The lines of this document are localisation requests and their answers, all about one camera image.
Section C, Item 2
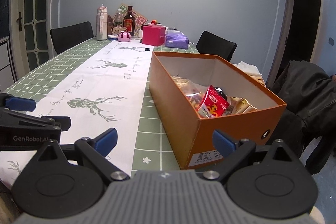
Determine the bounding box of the beige radio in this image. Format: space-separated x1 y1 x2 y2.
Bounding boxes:
112 26 128 36

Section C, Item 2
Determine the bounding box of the glass paned door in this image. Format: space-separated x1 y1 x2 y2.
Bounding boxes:
14 0 57 75

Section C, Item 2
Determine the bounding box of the pink round container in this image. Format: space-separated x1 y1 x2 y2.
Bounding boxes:
117 31 131 43

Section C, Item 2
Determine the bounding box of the white cloth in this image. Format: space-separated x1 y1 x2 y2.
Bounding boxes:
232 61 264 80

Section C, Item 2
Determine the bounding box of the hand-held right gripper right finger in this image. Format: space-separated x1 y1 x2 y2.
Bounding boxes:
202 129 299 181

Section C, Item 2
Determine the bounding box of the clear packet of nut brittle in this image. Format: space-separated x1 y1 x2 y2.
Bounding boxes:
172 76 196 89

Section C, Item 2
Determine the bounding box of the clear plastic bottle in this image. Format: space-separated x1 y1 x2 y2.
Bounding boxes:
114 9 124 28

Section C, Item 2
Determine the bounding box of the pink dotted card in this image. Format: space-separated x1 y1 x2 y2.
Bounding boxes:
131 10 145 28

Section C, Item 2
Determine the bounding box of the beige bread snack bag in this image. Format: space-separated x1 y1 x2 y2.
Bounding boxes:
229 97 259 117

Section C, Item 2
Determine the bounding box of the clear bag of colourful chips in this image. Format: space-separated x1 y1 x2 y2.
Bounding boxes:
184 86 208 110

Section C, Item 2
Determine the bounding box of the orange cardboard box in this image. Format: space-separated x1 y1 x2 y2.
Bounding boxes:
149 51 287 169

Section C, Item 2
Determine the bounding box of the black chair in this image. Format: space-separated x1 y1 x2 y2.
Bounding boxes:
50 21 94 55
196 31 238 62

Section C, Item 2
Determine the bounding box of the dark bottle with red label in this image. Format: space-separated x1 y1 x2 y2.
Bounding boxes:
123 6 136 37

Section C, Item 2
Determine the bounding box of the green checked tablecloth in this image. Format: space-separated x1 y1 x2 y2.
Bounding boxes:
0 38 206 180

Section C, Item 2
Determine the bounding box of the white deer print table runner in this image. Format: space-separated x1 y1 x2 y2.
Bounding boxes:
0 42 154 188

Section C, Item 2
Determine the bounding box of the black and gold snack packet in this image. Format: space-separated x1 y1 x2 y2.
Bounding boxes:
213 85 228 101

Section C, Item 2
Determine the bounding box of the tall white bottle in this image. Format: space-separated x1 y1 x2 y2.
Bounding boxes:
96 13 108 41

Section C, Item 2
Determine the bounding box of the pink box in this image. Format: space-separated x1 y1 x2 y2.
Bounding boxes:
142 25 167 47

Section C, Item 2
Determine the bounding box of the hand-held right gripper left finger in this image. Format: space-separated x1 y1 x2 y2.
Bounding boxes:
39 127 132 181

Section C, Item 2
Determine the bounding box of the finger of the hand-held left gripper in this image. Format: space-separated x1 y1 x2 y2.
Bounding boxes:
0 93 37 112
0 110 71 131

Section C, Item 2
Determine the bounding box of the white cabinet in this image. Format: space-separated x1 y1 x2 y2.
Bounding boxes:
0 36 17 94

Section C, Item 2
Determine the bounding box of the red snack packet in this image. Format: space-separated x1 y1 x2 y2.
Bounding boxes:
197 85 230 119

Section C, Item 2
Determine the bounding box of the purple tissue pack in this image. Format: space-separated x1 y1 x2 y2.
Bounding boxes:
164 33 190 49

